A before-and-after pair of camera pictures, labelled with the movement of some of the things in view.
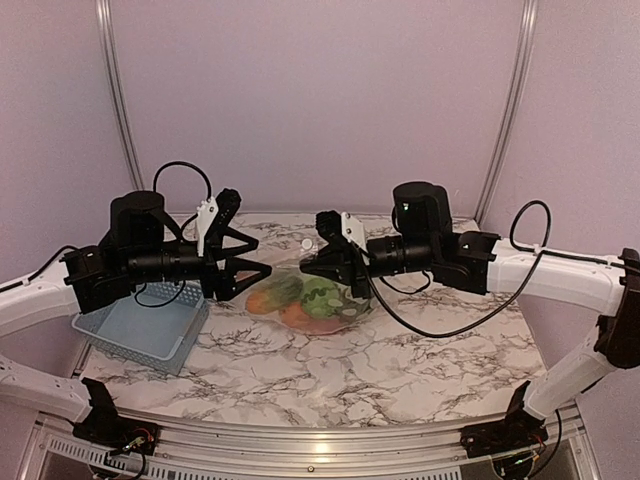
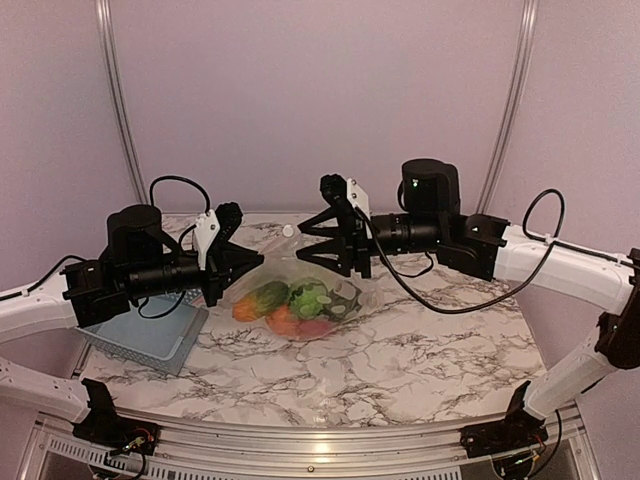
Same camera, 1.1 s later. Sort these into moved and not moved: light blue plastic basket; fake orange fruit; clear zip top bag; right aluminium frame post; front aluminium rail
Moved: fake orange fruit; clear zip top bag
Not moved: right aluminium frame post; front aluminium rail; light blue plastic basket
